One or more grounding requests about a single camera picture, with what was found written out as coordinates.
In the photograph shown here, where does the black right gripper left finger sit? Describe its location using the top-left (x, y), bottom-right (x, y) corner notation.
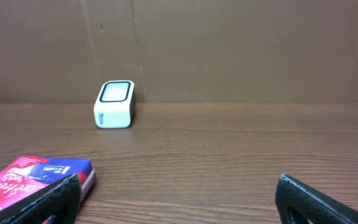
top-left (0, 174), bottom-right (82, 224)

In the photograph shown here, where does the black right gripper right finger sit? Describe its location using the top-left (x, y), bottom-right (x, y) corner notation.
top-left (275, 174), bottom-right (358, 224)

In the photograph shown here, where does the red purple pad package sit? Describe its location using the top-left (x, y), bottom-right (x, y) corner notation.
top-left (0, 154), bottom-right (96, 211)

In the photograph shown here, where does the white barcode scanner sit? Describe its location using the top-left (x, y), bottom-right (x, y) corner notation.
top-left (93, 80), bottom-right (136, 129)

